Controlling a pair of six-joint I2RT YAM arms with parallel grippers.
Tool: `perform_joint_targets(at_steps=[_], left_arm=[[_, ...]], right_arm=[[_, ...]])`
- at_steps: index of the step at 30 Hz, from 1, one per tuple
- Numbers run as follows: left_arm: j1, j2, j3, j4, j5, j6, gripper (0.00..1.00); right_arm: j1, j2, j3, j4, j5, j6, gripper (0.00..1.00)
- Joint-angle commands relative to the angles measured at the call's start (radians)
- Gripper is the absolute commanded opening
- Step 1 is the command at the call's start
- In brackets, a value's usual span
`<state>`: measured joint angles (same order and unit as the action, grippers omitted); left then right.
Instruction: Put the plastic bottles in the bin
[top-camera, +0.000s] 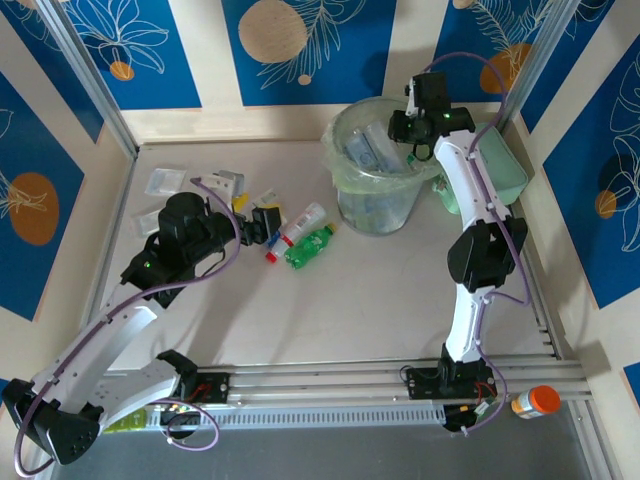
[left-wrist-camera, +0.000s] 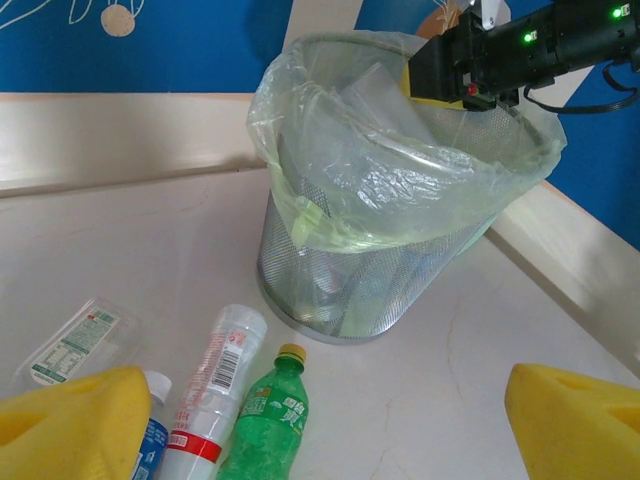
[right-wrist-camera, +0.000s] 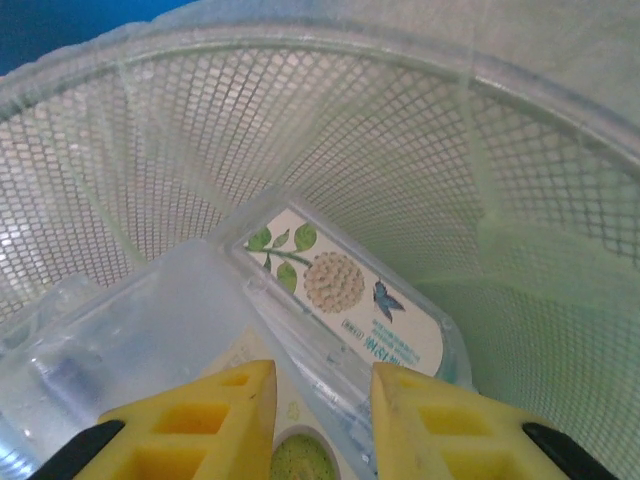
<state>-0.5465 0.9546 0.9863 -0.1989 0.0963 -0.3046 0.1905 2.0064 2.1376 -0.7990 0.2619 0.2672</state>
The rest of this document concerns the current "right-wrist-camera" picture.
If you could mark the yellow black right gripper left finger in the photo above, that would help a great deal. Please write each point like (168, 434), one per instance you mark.
(200, 430)

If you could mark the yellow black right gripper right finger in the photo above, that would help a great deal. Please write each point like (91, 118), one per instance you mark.
(450, 435)

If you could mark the clear plastic tray box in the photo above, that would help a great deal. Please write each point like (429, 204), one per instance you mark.
(150, 325)

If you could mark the clear flower-label bottle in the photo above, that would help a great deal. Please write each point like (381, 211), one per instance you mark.
(340, 285)

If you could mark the green lined trash bin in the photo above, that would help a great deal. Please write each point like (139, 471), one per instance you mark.
(500, 250)

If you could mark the silver mesh waste bin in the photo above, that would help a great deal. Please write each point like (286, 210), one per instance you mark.
(350, 125)

